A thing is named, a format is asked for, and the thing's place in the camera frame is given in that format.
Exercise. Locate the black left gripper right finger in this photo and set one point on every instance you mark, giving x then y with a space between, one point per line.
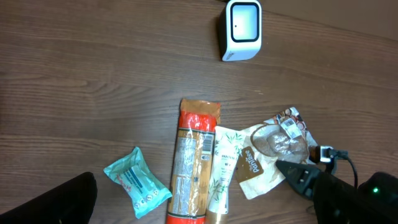
373 202

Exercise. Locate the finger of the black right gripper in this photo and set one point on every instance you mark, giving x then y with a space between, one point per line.
300 177

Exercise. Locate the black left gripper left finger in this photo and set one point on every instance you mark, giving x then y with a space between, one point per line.
70 202

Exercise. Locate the white barcode scanner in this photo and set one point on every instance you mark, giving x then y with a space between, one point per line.
240 30

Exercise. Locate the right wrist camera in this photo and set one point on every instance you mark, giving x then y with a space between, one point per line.
325 154

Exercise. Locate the beige bread snack pouch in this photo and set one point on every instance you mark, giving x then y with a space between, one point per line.
283 137

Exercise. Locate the orange spaghetti packet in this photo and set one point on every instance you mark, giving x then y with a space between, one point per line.
192 161

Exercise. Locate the teal wet wipes pack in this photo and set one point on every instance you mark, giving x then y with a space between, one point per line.
134 175

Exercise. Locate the white cream tube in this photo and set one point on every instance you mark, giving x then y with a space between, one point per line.
227 150

